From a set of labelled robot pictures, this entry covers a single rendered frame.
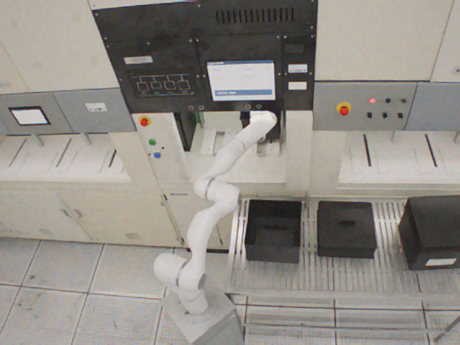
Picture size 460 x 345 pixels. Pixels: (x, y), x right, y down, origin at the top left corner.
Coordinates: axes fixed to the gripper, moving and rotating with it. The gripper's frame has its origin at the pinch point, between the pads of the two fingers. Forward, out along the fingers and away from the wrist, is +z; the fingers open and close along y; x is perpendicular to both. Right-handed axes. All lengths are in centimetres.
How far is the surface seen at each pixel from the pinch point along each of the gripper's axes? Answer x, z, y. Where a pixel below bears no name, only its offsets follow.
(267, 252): -35, -77, 6
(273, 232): -44, -60, 8
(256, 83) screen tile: 35.1, -33.7, 2.0
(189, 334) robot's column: -46, -118, -30
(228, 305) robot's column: -46, -102, -12
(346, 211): -35, -52, 47
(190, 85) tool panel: 35, -34, -27
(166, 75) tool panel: 41, -34, -38
